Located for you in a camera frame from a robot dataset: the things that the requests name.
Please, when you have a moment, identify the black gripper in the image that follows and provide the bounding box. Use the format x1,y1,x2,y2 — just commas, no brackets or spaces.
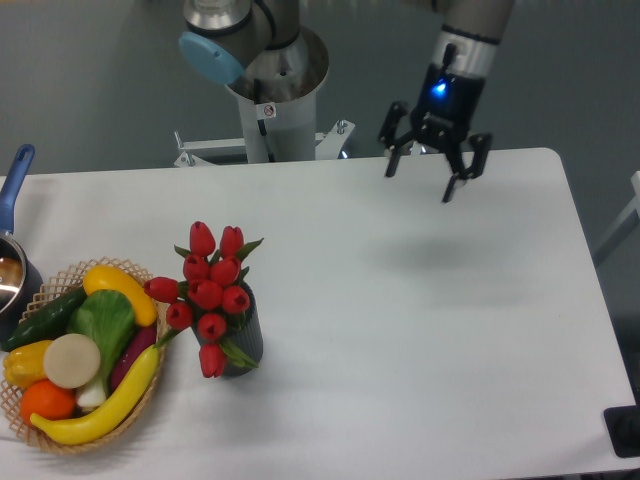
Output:
378,63,492,203

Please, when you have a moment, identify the red tulip bouquet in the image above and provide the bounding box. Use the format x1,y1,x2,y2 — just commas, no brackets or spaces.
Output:
144,221,262,347

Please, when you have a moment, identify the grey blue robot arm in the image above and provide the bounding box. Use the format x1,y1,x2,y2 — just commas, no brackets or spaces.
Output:
179,1,513,188

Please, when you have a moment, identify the dark grey ribbed vase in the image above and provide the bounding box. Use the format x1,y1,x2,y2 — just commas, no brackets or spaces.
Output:
192,282,264,378

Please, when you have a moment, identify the black device at table corner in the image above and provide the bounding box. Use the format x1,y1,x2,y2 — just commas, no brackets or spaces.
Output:
603,405,639,458

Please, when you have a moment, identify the purple sweet potato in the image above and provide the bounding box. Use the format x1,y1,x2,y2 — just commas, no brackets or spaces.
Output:
109,326,157,392

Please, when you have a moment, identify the yellow squash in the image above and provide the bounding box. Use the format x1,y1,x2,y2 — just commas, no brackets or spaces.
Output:
82,265,158,327

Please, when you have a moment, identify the green bok choy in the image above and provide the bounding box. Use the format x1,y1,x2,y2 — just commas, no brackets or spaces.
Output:
66,290,135,413

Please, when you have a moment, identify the woven wicker basket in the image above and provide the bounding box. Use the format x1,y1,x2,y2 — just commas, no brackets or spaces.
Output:
1,257,166,455

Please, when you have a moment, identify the green cucumber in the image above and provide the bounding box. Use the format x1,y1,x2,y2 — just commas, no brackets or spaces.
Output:
1,287,87,352

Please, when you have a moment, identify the beige round disc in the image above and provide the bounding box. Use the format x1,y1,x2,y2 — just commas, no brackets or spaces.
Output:
43,334,101,389

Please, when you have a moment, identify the yellow banana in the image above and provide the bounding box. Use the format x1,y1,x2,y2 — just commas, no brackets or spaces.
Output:
30,346,160,446

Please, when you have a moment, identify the yellow bell pepper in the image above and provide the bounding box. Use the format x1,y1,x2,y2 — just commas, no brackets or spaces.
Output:
3,340,53,389

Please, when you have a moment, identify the orange fruit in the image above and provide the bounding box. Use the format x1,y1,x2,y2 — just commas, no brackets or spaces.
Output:
20,380,76,424

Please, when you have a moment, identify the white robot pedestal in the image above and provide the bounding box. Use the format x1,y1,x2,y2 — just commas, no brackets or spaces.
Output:
227,86,316,164

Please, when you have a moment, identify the white frame at right edge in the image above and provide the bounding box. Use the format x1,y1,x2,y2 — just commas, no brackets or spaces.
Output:
592,171,639,268

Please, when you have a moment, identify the blue handled saucepan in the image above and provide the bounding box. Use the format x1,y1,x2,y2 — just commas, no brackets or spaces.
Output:
1,144,42,341

